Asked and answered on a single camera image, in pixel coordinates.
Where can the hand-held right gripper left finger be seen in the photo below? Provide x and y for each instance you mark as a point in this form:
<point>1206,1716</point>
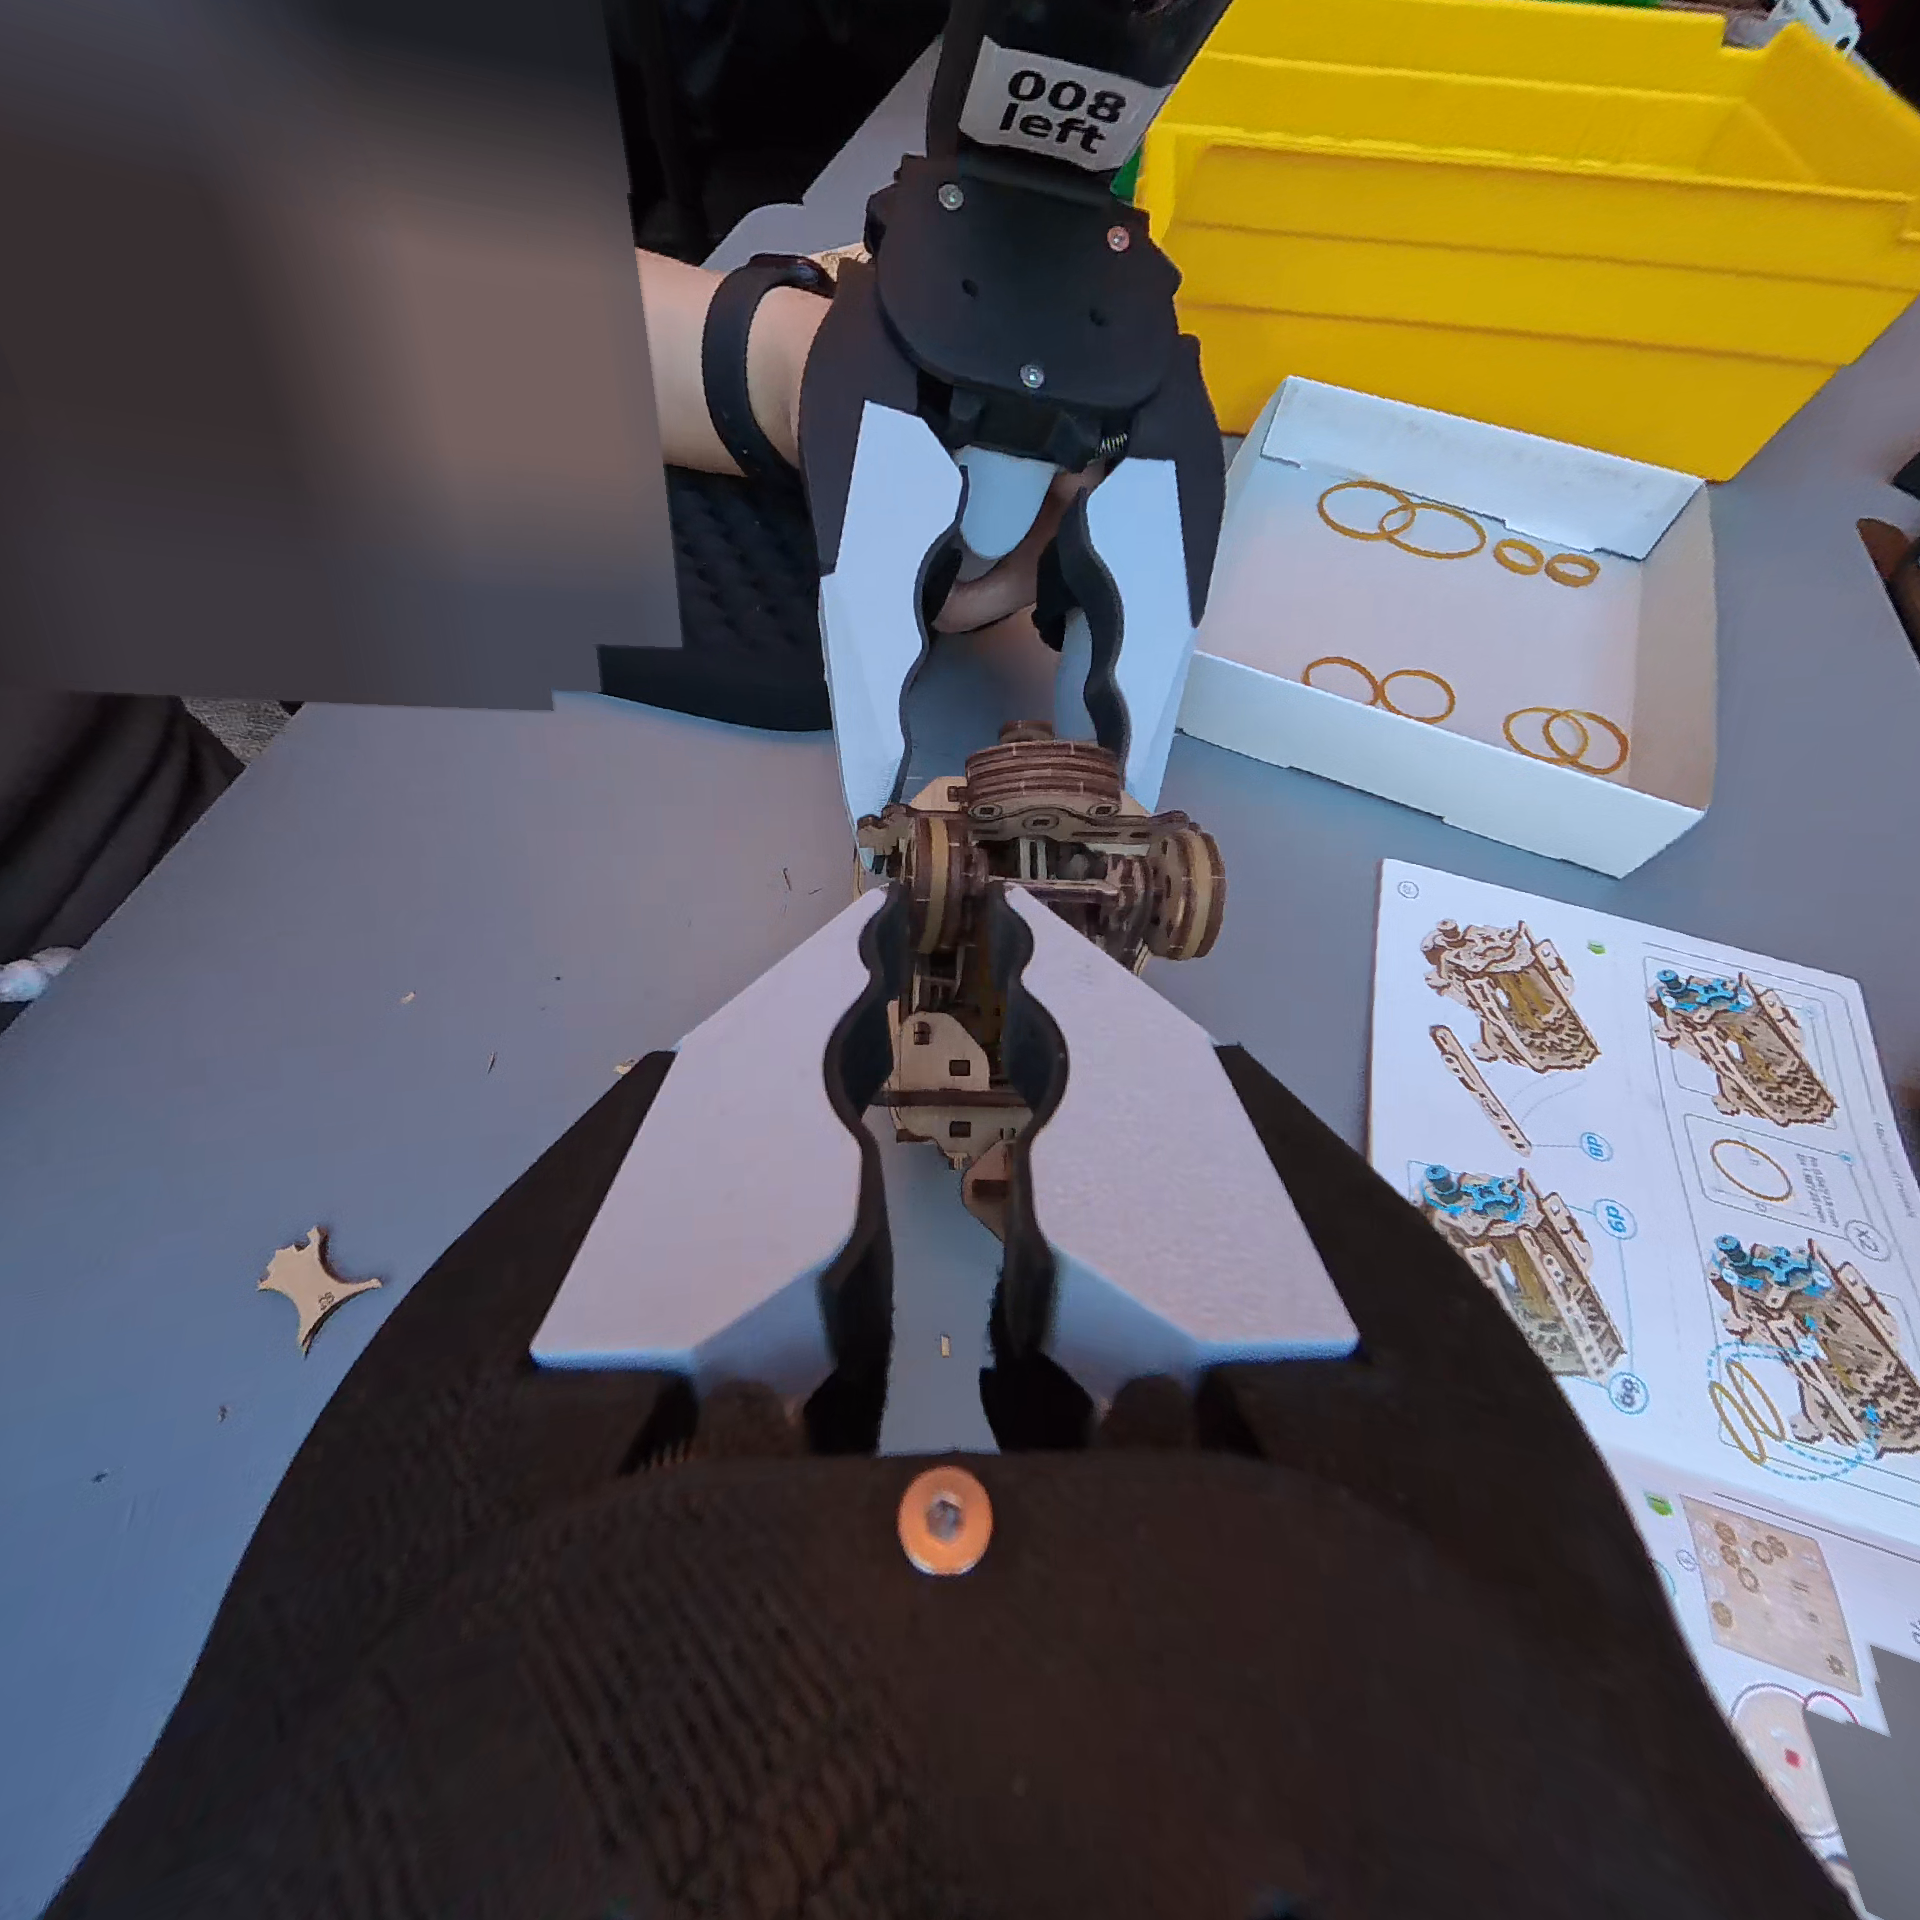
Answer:
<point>722,1201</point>

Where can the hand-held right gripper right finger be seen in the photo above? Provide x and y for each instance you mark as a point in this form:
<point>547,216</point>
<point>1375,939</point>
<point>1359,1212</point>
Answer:
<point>1172,1201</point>

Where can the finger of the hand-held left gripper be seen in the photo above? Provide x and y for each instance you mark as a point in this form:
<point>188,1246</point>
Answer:
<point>870,598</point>
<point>1148,598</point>

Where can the wooden mechanical model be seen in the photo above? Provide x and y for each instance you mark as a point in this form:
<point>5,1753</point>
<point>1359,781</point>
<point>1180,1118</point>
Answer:
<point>1050,838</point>

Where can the person's left forearm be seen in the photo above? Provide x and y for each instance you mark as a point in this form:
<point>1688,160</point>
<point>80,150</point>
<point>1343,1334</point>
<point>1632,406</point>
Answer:
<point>669,360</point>

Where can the person's left hand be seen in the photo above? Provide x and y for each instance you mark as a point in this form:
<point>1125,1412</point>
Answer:
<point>984,604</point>

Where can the black foam pad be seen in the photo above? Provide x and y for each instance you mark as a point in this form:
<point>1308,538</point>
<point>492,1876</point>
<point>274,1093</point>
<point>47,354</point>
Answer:
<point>734,629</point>

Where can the group of tan rubber bands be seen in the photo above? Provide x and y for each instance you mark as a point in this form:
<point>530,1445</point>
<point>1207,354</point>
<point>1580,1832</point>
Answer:
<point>1402,521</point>

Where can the white instruction booklet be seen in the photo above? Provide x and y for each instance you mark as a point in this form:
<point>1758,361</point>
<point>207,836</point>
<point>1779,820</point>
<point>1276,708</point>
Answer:
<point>1402,1049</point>

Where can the black wristband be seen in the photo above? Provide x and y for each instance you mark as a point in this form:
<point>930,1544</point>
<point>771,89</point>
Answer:
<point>727,360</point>

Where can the white cardboard box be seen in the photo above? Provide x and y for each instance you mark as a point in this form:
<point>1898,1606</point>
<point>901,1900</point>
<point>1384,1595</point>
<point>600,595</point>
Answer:
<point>1442,629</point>

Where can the star-shaped wooden offcut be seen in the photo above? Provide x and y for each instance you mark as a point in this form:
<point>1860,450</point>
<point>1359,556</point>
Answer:
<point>318,1282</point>

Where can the yellow plastic bin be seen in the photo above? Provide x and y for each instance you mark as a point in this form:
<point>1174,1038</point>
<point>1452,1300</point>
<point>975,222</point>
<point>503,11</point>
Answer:
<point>1501,224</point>

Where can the person's leg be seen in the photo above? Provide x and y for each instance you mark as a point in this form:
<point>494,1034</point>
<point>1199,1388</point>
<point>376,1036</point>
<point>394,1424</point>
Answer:
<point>106,838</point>

